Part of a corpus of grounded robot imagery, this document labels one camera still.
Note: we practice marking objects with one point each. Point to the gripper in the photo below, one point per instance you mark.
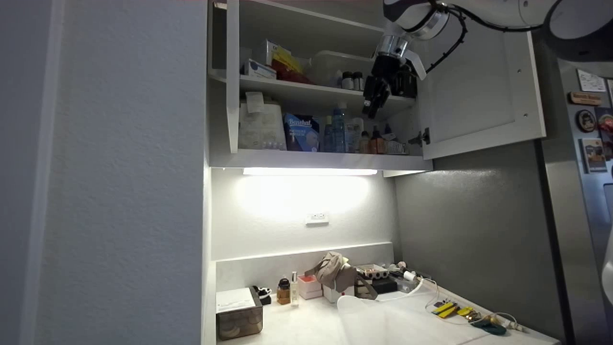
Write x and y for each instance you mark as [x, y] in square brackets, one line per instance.
[385, 72]

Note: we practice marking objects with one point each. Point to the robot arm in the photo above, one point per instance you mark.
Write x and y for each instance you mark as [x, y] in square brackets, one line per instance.
[503, 12]

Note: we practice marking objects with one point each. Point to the small white bottle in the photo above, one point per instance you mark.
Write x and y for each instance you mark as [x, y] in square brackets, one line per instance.
[338, 79]

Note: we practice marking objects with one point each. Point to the small brown bottle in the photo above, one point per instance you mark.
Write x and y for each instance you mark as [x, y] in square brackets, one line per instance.
[364, 143]

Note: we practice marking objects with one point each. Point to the orange bottle with dark cap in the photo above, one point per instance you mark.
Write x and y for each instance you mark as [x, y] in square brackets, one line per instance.
[377, 143]

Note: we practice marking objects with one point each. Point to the tall blue bottle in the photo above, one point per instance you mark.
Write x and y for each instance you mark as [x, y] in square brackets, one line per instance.
[339, 129]

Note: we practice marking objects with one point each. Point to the under-cabinet light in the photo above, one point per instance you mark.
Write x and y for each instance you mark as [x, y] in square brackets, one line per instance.
[309, 171]

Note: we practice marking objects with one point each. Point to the white cabinet door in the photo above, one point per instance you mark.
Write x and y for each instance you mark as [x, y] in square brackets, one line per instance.
[232, 72]
[479, 91]

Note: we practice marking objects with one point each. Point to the clear perfume bottle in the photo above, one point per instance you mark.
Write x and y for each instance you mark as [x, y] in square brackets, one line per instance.
[294, 292]

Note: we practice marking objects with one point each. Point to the amber glass bottle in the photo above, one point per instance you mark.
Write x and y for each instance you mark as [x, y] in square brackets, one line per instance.
[283, 293]

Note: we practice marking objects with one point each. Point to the small dark-lidded jar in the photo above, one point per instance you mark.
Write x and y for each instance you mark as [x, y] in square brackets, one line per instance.
[347, 81]
[358, 82]

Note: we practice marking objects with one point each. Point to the row of small bottles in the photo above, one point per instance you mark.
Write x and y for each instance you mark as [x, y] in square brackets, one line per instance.
[395, 146]

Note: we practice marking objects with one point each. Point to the clear plastic container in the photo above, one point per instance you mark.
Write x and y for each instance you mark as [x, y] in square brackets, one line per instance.
[330, 64]

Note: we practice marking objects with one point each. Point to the blue cardboard box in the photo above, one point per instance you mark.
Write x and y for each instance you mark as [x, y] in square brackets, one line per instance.
[300, 134]

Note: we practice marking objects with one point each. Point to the yellow and red packet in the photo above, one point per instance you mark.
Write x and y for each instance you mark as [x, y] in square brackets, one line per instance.
[289, 67]

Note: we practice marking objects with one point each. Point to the white cardboard box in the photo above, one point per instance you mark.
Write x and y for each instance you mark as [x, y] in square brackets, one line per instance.
[266, 51]

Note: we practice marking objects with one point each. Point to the white plastic-wrapped pack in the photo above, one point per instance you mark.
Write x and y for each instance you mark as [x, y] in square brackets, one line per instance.
[261, 127]

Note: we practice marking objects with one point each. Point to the white and blue box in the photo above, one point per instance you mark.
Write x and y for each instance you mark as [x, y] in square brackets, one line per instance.
[258, 70]

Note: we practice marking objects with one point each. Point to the beige bag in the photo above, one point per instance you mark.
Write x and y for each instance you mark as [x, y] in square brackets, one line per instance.
[335, 273]

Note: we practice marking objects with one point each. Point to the black box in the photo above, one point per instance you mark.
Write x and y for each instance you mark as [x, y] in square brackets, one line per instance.
[384, 286]

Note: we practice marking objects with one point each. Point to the pink box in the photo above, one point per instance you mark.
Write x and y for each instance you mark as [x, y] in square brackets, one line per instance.
[309, 287]

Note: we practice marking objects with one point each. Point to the wooden bar magnet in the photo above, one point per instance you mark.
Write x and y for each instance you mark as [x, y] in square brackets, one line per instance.
[585, 98]

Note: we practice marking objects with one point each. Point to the round dark magnet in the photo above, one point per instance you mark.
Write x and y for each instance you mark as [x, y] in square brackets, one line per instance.
[586, 120]

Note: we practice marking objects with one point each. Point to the white note magnet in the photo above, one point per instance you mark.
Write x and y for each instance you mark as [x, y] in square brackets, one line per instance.
[591, 81]

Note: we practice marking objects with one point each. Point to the yellow and black clip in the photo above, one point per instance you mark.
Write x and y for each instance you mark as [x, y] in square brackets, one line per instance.
[444, 309]

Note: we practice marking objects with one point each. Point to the black and white small object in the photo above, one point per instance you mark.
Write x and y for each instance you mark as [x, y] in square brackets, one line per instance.
[262, 293]

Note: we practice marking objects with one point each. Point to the white plastic sheet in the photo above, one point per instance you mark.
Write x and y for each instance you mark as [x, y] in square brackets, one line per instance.
[383, 323]

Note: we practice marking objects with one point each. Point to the picture card magnet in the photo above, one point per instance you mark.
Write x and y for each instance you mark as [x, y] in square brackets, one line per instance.
[594, 155]

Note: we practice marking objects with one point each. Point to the small yellow object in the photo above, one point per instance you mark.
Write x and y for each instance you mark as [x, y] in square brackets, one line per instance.
[464, 311]

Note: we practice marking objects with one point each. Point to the red magnet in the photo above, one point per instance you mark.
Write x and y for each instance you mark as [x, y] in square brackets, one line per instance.
[606, 127]

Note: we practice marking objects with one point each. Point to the steel refrigerator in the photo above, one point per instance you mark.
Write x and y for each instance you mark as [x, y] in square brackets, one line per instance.
[570, 239]

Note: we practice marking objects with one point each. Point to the grey box with white paper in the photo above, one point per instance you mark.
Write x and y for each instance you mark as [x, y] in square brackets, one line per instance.
[238, 316]

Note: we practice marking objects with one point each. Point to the teal object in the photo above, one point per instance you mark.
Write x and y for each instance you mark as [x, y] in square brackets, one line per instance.
[491, 327]

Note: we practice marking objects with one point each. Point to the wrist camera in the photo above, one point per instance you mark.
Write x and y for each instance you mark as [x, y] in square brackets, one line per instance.
[406, 81]

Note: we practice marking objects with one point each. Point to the white wall cabinet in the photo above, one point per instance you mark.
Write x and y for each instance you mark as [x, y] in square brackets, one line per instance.
[306, 160]

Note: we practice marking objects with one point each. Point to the white wall socket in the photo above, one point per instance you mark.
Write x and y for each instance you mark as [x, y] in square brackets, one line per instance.
[317, 219]

